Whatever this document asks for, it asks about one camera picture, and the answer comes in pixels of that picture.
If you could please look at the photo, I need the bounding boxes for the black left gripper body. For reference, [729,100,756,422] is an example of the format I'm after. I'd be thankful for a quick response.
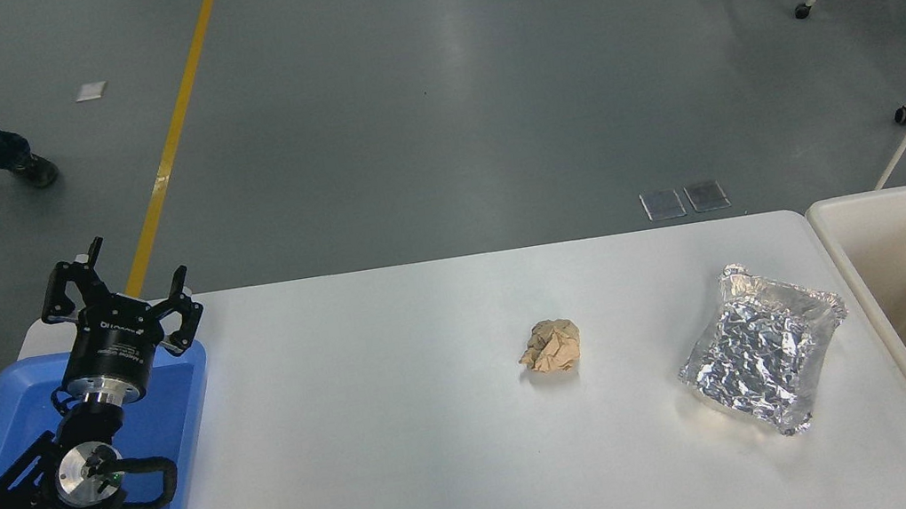
[54,290,172,397]

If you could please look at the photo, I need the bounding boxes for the silver foil tray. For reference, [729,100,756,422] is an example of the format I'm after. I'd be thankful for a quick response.
[663,248,865,452]

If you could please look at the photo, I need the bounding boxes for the metal floor plate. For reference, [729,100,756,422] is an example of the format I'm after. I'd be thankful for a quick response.
[682,178,732,215]
[640,186,688,223]

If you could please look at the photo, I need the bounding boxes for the crumpled tan paper ball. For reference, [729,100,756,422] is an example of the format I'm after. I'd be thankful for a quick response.
[514,315,587,379]

